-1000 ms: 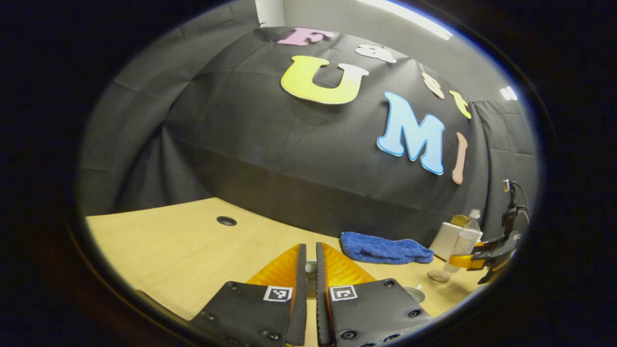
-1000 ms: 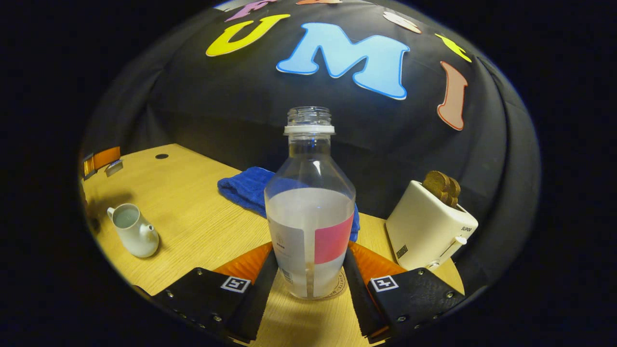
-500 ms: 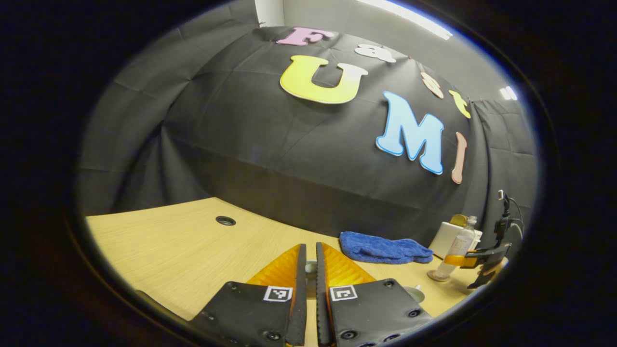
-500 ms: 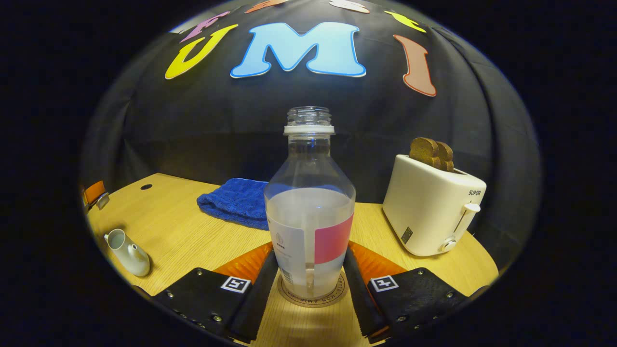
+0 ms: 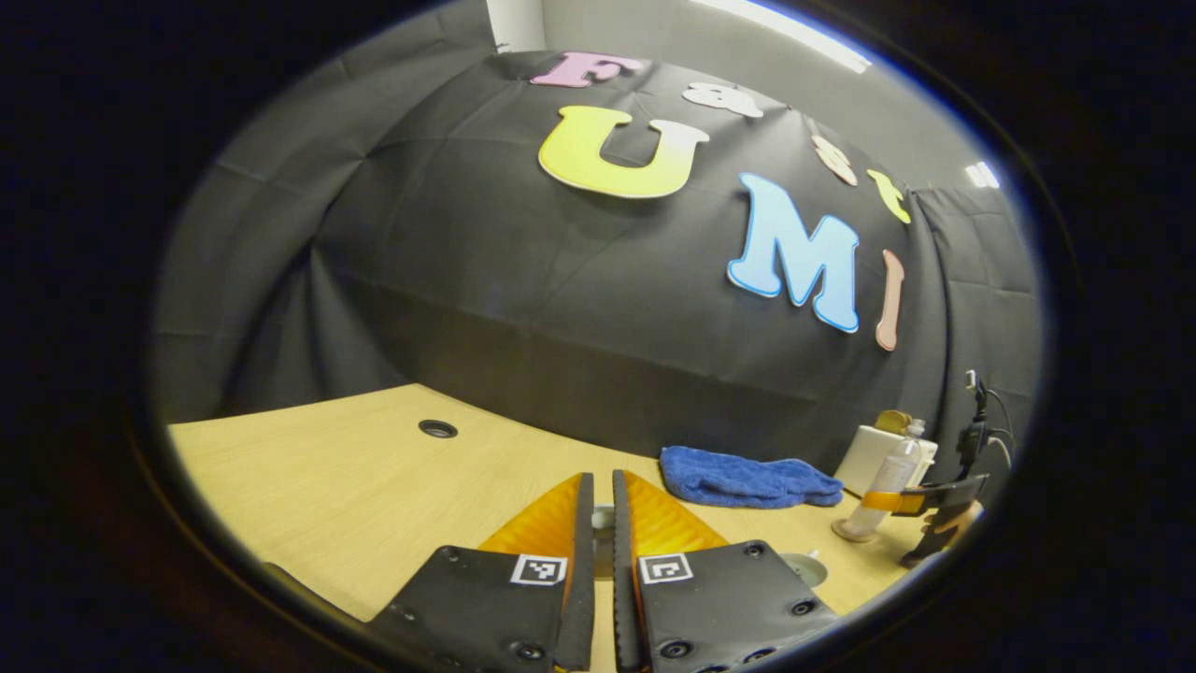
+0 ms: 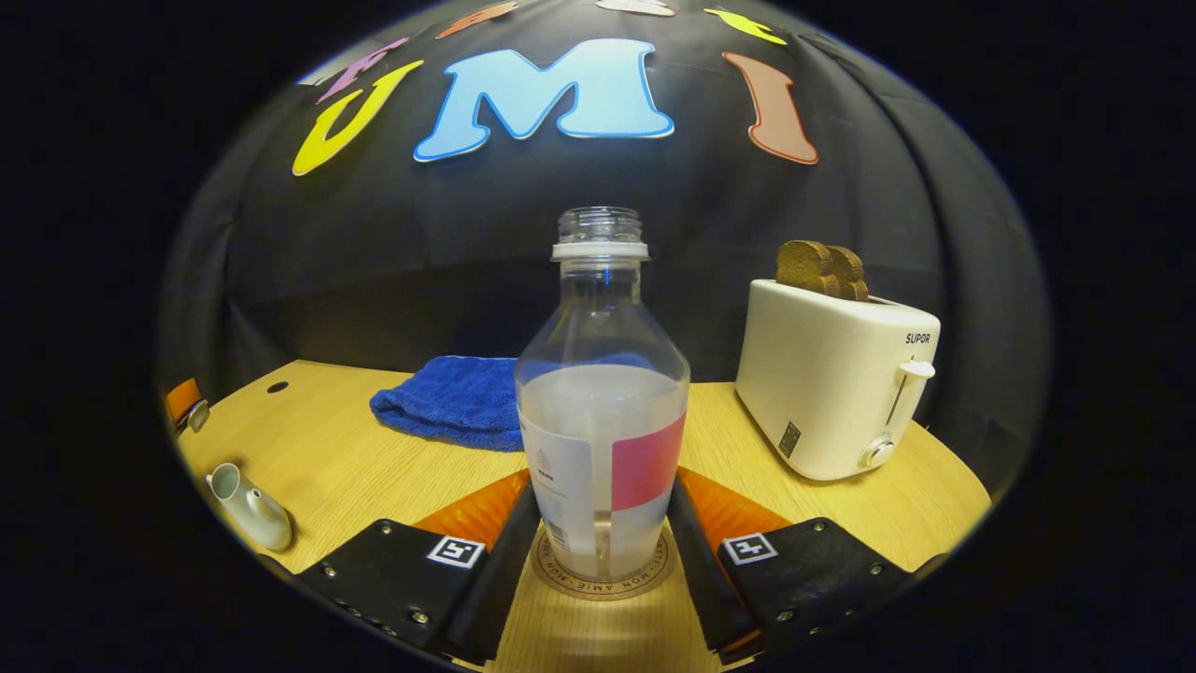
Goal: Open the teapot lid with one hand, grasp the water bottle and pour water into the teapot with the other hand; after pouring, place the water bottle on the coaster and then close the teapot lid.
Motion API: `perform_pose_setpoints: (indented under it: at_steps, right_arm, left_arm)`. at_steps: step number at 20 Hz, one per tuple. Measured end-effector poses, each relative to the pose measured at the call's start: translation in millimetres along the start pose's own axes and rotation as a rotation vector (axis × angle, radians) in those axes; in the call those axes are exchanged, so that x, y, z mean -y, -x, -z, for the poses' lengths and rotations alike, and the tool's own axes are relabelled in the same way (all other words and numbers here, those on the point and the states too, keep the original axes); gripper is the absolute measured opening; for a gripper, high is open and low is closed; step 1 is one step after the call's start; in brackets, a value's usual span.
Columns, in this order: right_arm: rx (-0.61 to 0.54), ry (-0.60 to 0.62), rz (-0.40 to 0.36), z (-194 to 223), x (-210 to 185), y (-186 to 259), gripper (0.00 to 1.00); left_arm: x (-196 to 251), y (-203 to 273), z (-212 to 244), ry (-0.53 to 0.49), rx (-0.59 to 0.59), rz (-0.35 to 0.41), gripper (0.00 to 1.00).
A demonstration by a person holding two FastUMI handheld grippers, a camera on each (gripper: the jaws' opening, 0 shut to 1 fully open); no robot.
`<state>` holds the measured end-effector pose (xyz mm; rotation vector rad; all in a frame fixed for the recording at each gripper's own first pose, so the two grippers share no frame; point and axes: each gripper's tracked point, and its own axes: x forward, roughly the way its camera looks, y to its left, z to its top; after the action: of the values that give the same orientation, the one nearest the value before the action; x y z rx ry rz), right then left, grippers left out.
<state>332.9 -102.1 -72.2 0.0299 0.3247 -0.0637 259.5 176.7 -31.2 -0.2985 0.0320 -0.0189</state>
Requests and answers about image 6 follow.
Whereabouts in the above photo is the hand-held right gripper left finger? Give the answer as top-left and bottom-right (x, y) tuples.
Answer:
(290, 467), (543, 666)

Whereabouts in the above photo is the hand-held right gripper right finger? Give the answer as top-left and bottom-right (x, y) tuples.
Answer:
(665, 465), (945, 665)

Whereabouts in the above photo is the round brown coaster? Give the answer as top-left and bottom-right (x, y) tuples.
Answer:
(531, 523), (674, 601)

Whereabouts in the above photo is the white teacup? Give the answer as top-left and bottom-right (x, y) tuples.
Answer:
(206, 463), (295, 552)

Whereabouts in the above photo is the clear plastic water bottle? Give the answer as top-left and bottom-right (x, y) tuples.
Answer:
(515, 207), (691, 582)

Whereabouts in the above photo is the blue towel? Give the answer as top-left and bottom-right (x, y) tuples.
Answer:
(370, 355), (524, 453)

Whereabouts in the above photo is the white toaster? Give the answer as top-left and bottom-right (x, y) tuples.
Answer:
(735, 279), (942, 482)

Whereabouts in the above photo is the black backdrop cloth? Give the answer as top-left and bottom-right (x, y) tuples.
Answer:
(159, 0), (1052, 496)

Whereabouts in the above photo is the brown bread slice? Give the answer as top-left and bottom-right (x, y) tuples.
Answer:
(827, 245), (870, 302)
(776, 240), (835, 296)

